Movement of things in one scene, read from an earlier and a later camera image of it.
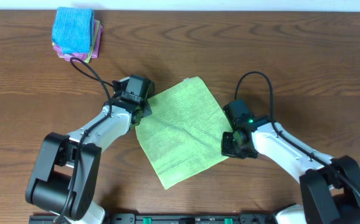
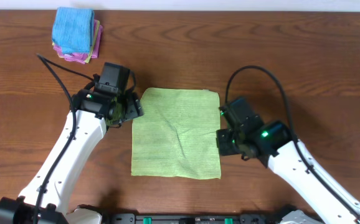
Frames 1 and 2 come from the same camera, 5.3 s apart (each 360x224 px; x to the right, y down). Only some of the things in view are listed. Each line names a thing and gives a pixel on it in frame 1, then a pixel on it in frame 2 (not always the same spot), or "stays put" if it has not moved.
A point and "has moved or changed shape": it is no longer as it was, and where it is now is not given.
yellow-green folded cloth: x=94 y=42 stays put
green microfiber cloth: x=183 y=135 has moved or changed shape
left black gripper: x=147 y=106 -> x=132 y=107
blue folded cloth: x=73 y=30 stays put
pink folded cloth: x=83 y=56 stays put
